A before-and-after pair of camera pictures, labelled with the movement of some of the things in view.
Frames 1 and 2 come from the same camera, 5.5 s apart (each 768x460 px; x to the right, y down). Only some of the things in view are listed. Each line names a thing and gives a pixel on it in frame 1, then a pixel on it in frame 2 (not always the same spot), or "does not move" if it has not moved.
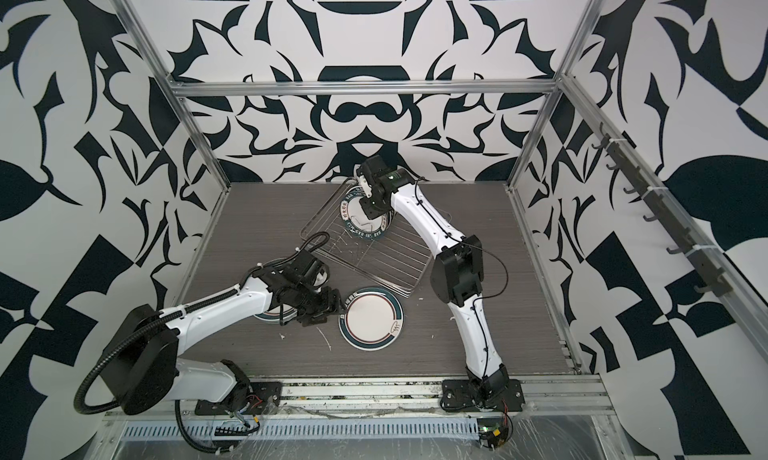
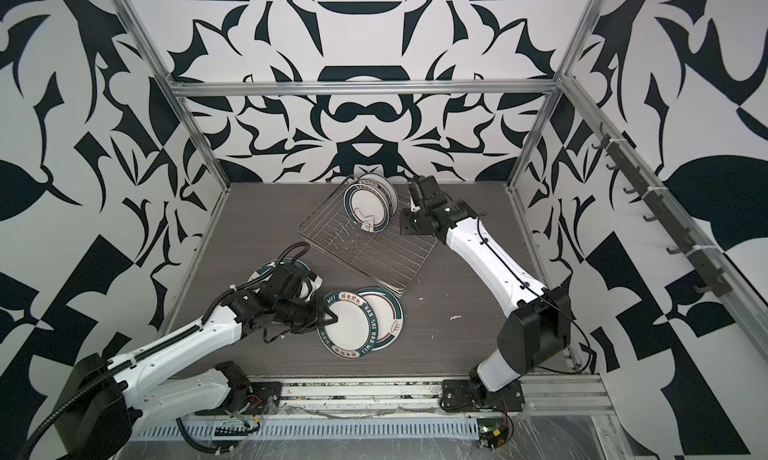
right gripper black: x=372 y=212 to x=405 y=222
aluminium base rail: x=580 y=398 does not move
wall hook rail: x=703 y=257 does not move
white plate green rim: x=356 y=220 to x=354 y=332
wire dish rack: x=396 y=260 does not move
